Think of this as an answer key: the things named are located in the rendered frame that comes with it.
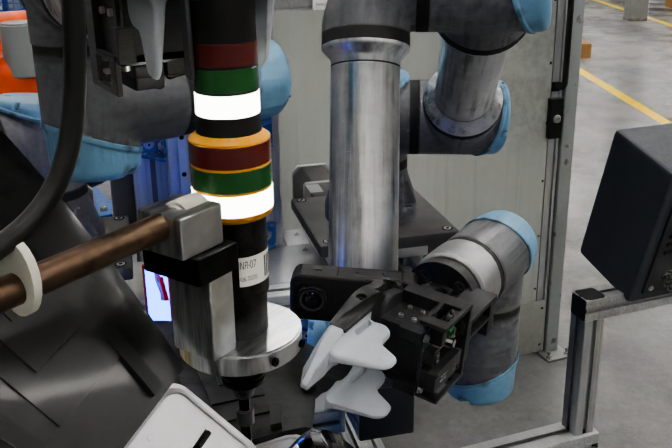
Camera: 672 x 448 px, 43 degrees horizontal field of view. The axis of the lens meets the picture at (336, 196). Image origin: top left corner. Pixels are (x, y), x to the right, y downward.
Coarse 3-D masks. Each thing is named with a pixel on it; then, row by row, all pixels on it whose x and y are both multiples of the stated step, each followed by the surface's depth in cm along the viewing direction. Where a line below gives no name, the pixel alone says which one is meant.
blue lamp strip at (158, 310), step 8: (152, 280) 82; (152, 288) 83; (152, 296) 83; (168, 296) 84; (152, 304) 83; (160, 304) 83; (168, 304) 84; (152, 312) 83; (160, 312) 84; (168, 312) 84; (168, 320) 84
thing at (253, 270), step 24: (240, 240) 45; (264, 240) 46; (240, 264) 45; (264, 264) 46; (240, 288) 46; (264, 288) 47; (240, 312) 46; (264, 312) 47; (240, 336) 47; (240, 384) 48
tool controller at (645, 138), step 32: (640, 128) 104; (608, 160) 105; (640, 160) 100; (608, 192) 106; (640, 192) 100; (608, 224) 107; (640, 224) 101; (608, 256) 108; (640, 256) 102; (640, 288) 104
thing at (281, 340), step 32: (192, 224) 41; (160, 256) 43; (192, 256) 42; (224, 256) 43; (192, 288) 44; (224, 288) 44; (192, 320) 45; (224, 320) 45; (288, 320) 49; (192, 352) 45; (224, 352) 45; (256, 352) 46; (288, 352) 47
